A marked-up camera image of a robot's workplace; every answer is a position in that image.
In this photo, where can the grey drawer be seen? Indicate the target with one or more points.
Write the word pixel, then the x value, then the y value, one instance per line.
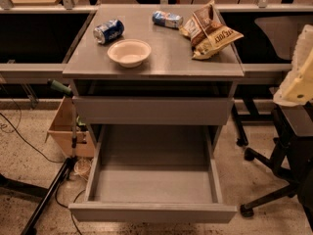
pixel 153 110
pixel 153 173

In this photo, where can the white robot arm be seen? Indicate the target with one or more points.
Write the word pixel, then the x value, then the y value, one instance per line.
pixel 297 87

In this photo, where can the grey drawer cabinet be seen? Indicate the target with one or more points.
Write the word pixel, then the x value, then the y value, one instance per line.
pixel 169 72

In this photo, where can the white bowl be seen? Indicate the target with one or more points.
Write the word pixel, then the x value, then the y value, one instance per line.
pixel 129 53

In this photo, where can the blue soda can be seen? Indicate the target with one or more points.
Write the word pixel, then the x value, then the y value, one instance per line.
pixel 108 31

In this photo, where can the brown chip bag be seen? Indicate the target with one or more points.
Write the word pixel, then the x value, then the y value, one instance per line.
pixel 208 36

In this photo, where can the blue white crushed can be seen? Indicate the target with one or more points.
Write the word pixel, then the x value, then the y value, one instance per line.
pixel 167 19

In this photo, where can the cardboard box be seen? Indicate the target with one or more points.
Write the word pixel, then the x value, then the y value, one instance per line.
pixel 61 131

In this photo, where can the black office chair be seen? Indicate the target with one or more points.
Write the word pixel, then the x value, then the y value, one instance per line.
pixel 291 159

